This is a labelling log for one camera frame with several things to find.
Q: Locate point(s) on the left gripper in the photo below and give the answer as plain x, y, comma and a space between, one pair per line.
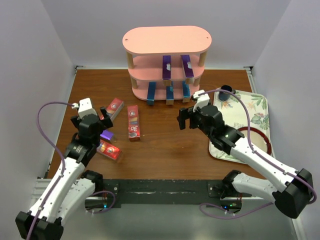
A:
107, 122

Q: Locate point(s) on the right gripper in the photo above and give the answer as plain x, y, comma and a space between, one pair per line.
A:
185, 114

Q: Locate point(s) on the blue toothpaste box with label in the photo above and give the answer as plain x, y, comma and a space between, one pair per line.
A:
150, 100

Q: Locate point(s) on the purple toothpaste box with label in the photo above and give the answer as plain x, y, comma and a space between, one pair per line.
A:
166, 70

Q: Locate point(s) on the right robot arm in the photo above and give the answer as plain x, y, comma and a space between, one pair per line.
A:
283, 186

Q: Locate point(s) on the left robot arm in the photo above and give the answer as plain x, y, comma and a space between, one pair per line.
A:
72, 183

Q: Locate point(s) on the pink three-tier shelf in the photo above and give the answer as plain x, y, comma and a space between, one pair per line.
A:
145, 47

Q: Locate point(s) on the red toothpaste box upper left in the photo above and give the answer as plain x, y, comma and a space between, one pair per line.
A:
114, 108

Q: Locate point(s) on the red toothpaste box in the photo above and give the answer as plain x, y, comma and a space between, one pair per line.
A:
114, 108
133, 123
109, 151

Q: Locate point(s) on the red toothpaste box lower left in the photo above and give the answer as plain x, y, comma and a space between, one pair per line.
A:
109, 151

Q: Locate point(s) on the red toothpaste box middle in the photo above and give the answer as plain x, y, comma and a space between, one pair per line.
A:
133, 123

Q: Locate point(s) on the dark blue mug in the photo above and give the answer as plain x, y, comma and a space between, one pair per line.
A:
223, 95

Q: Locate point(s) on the floral serving tray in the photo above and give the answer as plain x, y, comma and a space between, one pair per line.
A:
246, 107

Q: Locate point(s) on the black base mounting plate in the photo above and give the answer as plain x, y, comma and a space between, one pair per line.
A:
167, 192

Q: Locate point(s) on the red rimmed plate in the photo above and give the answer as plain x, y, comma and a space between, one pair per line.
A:
257, 138

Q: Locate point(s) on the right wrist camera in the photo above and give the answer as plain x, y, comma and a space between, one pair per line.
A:
201, 99

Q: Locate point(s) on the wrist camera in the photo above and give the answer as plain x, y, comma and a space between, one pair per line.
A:
201, 99
84, 107

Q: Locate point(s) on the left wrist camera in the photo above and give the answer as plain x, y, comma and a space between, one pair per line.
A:
84, 107

